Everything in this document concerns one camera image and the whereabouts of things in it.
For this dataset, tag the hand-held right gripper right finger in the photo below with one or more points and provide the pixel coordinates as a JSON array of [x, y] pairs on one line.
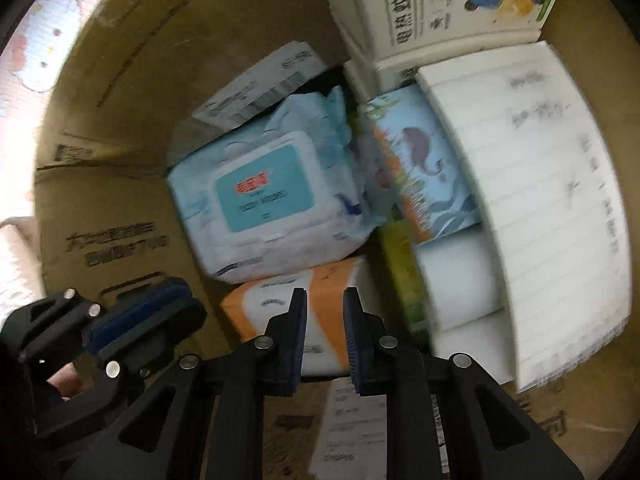
[[352, 330]]

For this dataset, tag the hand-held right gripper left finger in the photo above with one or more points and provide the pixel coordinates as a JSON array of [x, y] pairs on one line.
[[299, 330]]

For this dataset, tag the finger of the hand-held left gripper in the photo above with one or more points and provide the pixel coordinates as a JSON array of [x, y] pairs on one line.
[[150, 332], [150, 297]]

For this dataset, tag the orange tissue pack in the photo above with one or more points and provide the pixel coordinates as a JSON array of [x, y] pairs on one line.
[[325, 285]]

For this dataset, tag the brown cardboard box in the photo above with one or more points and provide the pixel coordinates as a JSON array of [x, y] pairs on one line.
[[115, 110]]

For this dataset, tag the white spiral notebook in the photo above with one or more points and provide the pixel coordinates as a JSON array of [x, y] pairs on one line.
[[540, 200]]

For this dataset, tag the person's left hand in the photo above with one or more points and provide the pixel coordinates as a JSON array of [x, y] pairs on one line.
[[67, 382]]

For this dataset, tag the green yellow packet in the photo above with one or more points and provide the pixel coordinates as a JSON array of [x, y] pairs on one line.
[[400, 265]]

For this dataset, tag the white paper roll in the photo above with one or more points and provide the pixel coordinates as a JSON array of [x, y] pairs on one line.
[[475, 355], [455, 280]]

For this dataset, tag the blue wet wipes pack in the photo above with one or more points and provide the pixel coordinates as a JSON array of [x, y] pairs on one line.
[[265, 190]]

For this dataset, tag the whale print tissue pack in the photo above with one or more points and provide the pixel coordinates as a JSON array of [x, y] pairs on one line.
[[420, 160]]

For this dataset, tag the grey mailing bag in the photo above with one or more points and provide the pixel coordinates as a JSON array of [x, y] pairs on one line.
[[260, 85]]

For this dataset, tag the plain white carton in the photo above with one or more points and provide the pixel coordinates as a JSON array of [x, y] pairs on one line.
[[385, 77]]

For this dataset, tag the pink printed blanket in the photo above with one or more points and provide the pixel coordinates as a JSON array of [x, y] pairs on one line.
[[45, 60]]

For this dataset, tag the white carton with bear print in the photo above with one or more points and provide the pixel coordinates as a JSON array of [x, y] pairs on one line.
[[450, 5]]

